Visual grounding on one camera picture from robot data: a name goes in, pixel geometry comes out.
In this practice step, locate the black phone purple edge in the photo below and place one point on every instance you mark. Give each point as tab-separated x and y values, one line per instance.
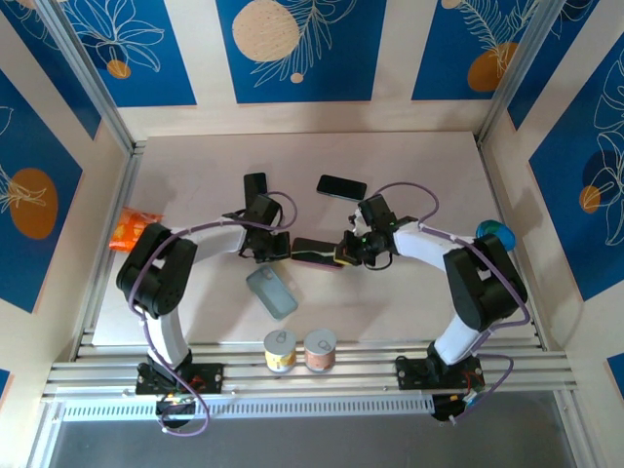
312	248

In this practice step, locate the black phone green edge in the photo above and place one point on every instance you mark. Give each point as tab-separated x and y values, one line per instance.
341	187

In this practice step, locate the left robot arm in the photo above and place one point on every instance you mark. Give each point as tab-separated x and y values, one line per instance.
156	273

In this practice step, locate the pink tin can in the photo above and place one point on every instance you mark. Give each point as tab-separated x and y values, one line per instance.
320	348

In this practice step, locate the yellow tin can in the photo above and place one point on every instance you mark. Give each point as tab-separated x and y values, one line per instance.
280	348

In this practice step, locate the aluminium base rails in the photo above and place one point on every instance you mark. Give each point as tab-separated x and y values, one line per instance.
361	378

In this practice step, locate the blue lidded cup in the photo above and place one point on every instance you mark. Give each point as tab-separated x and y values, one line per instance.
495	231

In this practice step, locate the orange snack bag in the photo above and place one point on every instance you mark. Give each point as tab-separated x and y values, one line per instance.
124	234

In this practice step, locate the black controller board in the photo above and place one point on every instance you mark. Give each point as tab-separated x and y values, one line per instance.
446	407
175	409

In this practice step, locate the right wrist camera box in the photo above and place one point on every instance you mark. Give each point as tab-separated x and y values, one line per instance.
358	224

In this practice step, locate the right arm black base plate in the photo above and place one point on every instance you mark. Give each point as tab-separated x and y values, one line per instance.
409	375

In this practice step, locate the aluminium side rail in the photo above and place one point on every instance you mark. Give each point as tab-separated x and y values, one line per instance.
130	170

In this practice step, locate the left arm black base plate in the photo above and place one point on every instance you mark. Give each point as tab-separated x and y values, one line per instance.
209	378

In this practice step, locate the aluminium frame post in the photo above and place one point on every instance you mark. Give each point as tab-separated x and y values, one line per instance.
528	73
89	73

